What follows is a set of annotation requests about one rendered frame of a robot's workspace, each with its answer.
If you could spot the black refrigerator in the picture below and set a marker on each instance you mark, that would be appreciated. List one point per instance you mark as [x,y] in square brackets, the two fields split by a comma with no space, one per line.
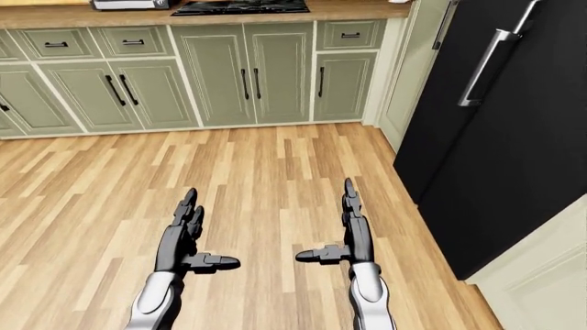
[495,154]

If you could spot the silver toaster oven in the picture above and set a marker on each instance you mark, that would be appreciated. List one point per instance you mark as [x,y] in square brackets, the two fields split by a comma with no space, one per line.
[128,3]

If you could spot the cream tall cabinet panel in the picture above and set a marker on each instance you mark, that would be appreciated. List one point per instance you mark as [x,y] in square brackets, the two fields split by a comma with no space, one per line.
[399,68]

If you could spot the tall green cabinet door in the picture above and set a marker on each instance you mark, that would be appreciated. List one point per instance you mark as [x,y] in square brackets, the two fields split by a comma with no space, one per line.
[215,75]
[284,72]

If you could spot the black cooktop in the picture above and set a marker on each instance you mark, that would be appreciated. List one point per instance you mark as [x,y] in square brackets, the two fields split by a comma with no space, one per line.
[240,7]

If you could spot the cream pantry cabinet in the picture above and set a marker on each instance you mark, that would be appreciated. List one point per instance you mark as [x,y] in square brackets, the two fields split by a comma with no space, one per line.
[541,275]

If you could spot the small white countertop object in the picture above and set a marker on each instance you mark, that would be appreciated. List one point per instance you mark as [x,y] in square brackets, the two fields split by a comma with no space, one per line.
[398,1]

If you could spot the narrow green cabinet door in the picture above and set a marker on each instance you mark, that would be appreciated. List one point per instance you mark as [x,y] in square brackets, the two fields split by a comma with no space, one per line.
[346,86]

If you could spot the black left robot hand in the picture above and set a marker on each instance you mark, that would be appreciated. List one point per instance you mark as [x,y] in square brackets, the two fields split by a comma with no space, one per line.
[170,247]

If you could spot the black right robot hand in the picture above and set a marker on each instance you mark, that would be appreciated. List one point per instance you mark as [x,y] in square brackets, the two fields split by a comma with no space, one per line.
[360,240]

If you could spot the green cabinet drawer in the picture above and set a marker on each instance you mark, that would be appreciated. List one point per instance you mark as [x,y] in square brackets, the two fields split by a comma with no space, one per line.
[9,46]
[57,44]
[133,41]
[351,34]

